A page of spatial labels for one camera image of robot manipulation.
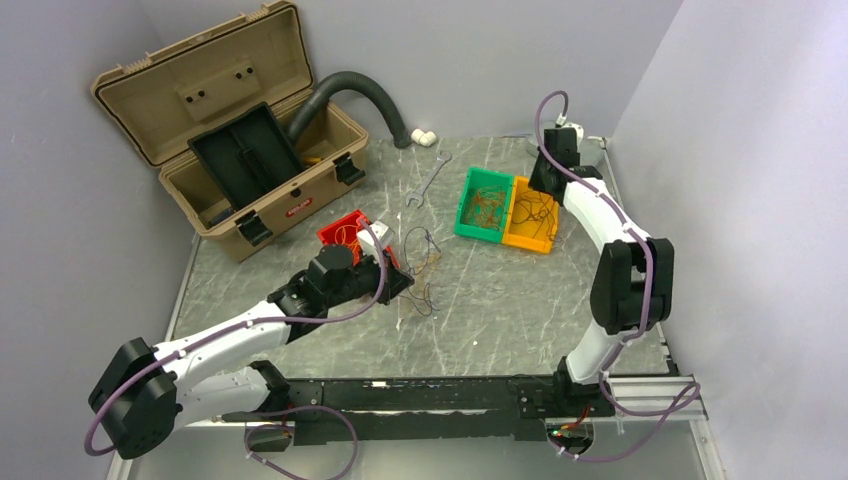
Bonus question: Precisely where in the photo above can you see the red plastic bin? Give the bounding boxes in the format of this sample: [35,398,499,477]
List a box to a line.
[316,209,372,266]

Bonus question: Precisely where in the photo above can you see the aluminium extrusion frame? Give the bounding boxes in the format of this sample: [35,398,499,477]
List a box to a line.
[608,376,708,421]

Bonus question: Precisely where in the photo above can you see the brown wires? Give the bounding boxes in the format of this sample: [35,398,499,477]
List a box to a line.
[463,185,510,232]

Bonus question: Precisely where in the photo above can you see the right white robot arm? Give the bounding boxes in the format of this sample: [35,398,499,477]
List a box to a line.
[529,127,674,415]

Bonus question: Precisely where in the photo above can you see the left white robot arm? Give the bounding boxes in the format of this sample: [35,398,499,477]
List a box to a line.
[85,245,415,459]

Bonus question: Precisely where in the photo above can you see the black corrugated hose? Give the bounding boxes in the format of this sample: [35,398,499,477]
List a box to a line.
[286,70,413,150]

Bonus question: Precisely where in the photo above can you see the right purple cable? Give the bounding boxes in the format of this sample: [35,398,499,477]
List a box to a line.
[533,90,704,465]

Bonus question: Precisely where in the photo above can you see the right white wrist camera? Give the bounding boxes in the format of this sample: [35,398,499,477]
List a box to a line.
[555,113,585,145]

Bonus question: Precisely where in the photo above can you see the grey plastic case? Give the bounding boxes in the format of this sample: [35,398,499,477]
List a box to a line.
[524,136,610,179]

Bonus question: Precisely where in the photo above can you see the dark purple wire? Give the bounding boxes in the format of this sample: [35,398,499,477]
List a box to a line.
[513,188,559,243]

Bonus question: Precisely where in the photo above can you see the yellow wire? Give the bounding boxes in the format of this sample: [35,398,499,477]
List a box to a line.
[331,218,366,250]

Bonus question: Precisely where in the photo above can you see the white pipe fitting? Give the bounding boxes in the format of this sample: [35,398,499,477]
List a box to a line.
[410,129,438,147]

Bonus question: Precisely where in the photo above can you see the green plastic bin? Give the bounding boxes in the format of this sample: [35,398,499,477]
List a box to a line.
[454,167,515,244]

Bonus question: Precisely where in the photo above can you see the purple cable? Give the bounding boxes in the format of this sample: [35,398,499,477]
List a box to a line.
[84,225,389,480]
[533,90,704,465]

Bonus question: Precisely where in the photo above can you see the black toolbox tray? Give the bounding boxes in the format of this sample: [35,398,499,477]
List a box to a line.
[188,102,306,210]

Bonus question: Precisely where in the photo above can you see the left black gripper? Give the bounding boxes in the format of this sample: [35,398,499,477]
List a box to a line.
[325,245,414,309]

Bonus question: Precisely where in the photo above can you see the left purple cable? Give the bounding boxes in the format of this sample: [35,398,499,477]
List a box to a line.
[84,225,389,480]

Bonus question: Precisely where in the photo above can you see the silver open-end wrench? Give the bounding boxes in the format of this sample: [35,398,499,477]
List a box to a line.
[405,150,453,208]

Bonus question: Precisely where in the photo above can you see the tan plastic toolbox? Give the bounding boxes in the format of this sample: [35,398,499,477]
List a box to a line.
[91,1,368,261]

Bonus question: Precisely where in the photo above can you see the orange plastic bin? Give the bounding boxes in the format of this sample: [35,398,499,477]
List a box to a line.
[501,176,560,254]

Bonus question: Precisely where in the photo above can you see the coloured wire bundle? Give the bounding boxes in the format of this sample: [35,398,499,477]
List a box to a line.
[397,226,444,319]

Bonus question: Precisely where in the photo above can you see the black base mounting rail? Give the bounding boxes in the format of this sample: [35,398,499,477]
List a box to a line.
[221,374,598,446]

